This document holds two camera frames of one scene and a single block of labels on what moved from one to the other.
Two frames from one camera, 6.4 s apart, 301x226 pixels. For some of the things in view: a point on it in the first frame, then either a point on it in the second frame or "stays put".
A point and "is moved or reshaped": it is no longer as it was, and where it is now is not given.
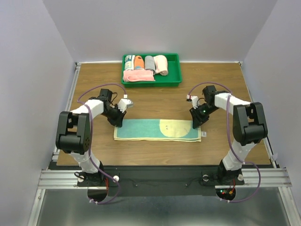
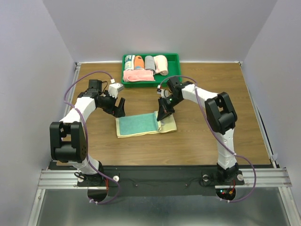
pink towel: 161,65 stays put
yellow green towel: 157,130 is moved or reshaped
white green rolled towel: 129,62 stays put
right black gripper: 197,119 → 164,110
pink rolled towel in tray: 138,75 stays put
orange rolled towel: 138,62 stays put
